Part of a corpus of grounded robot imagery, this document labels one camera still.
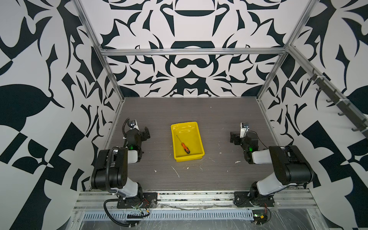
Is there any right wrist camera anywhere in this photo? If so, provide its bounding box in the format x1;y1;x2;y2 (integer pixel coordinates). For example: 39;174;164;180
240;123;249;138

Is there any aluminium front rail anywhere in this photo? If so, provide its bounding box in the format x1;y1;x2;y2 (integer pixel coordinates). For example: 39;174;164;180
73;189;318;211

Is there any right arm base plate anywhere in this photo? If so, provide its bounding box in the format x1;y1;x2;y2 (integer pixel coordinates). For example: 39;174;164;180
233;191;275;208

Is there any yellow plastic bin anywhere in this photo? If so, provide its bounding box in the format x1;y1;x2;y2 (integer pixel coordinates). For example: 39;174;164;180
171;121;205;163

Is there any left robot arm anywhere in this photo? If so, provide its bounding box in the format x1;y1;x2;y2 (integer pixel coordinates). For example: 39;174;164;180
91;127;150;199

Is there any white slotted cable duct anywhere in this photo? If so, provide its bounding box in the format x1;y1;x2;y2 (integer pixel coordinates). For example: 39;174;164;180
81;209;255;221

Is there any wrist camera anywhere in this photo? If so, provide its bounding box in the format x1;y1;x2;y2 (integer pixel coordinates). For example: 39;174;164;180
127;120;140;131
240;123;249;138

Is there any grey wall hook rack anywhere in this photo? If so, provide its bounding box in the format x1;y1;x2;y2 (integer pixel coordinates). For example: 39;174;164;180
308;68;368;139

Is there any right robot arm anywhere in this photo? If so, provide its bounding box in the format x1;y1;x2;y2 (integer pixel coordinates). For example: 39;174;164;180
230;132;314;200

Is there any orange black screwdriver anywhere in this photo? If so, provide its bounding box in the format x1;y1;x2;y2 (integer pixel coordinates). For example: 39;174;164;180
177;136;190;154

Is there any aluminium frame post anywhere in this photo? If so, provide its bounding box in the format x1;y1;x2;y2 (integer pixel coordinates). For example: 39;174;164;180
256;0;318;101
72;0;125;102

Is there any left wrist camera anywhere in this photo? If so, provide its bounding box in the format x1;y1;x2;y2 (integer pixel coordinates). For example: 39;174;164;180
127;120;140;131

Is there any aluminium frame left post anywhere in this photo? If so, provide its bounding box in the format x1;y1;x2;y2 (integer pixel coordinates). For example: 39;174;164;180
72;0;125;102

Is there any aluminium frame horizontal bar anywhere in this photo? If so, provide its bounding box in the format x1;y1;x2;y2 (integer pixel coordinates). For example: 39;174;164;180
100;48;286;56

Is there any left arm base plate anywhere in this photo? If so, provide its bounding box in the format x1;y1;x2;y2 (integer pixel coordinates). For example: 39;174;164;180
117;192;158;209

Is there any green circuit board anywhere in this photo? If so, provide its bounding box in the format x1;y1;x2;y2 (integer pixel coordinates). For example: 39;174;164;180
252;209;271;226

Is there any aluminium frame right post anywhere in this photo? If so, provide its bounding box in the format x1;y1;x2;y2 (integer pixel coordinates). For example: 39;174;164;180
256;0;318;101

